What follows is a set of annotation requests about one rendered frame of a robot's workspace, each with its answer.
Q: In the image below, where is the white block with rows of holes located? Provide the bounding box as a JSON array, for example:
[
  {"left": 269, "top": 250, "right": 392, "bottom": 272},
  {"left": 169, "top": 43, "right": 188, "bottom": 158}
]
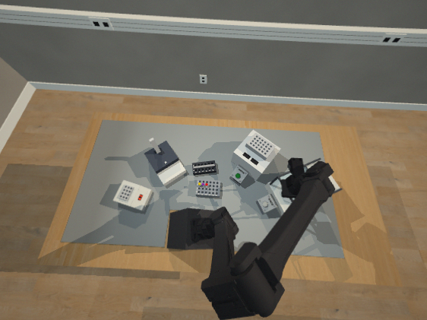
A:
[{"left": 113, "top": 180, "right": 153, "bottom": 211}]

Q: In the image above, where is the grey bench mat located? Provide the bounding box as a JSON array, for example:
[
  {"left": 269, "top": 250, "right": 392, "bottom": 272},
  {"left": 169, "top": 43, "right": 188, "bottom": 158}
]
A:
[{"left": 61, "top": 120, "right": 344, "bottom": 258}]

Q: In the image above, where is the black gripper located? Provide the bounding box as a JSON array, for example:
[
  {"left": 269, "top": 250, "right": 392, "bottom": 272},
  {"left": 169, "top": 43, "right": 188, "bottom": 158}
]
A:
[{"left": 280, "top": 179, "right": 299, "bottom": 198}]

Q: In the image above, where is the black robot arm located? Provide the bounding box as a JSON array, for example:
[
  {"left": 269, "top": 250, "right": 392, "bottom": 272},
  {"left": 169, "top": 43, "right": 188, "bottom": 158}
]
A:
[{"left": 191, "top": 158, "right": 335, "bottom": 320}]

